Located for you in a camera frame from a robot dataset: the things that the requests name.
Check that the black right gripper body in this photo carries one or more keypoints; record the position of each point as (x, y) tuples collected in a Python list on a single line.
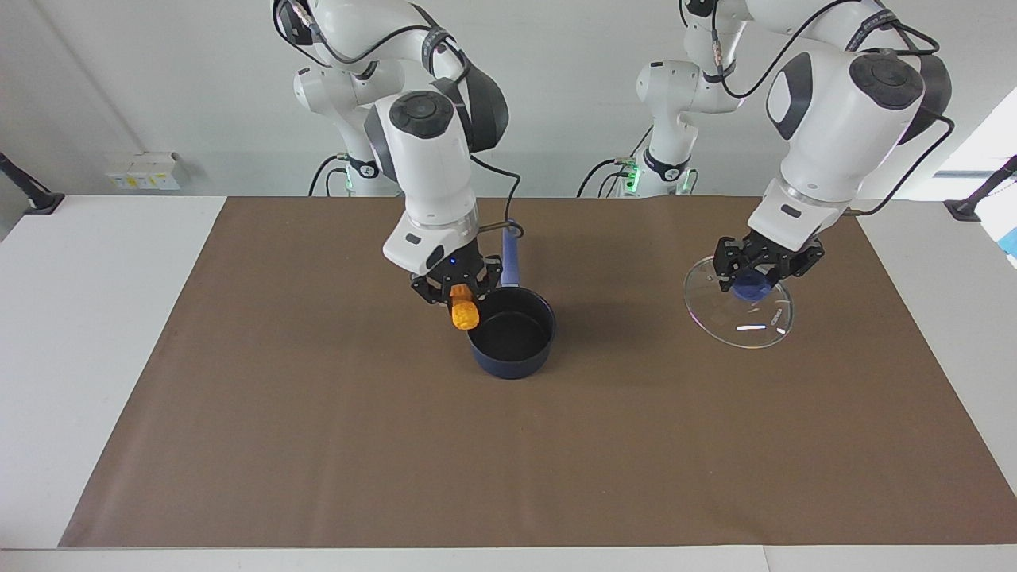
[(461, 270)]

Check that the brown table mat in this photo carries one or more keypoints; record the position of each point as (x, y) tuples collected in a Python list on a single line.
[(508, 461)]

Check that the yellow toy corn cob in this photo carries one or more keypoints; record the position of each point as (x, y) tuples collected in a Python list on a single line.
[(465, 316)]

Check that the glass lid blue knob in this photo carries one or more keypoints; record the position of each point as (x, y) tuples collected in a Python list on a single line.
[(743, 330)]

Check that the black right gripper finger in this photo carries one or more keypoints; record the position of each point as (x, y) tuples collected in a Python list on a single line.
[(433, 292), (489, 276)]

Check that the black camera stand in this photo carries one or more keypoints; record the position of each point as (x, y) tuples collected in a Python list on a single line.
[(36, 199), (973, 202)]

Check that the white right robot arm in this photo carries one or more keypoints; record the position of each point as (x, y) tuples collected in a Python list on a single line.
[(429, 175)]

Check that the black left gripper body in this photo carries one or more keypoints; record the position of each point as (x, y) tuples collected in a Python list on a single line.
[(767, 256)]

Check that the blue white package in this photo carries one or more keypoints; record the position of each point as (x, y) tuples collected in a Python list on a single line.
[(1011, 242)]

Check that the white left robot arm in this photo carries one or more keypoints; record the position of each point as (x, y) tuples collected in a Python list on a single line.
[(834, 135)]

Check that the white box yellow labels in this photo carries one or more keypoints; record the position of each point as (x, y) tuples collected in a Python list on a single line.
[(143, 171)]

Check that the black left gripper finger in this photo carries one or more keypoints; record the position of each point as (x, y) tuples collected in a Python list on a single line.
[(725, 262), (804, 262)]

